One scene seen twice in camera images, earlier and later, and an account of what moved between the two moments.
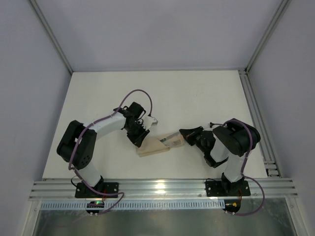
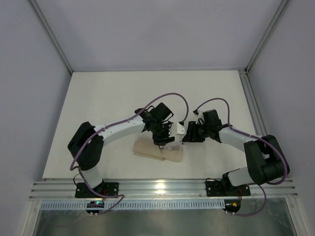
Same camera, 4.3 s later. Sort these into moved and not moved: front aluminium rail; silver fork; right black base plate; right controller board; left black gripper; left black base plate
Moved: silver fork; left black gripper
Not moved: right black base plate; left black base plate; front aluminium rail; right controller board
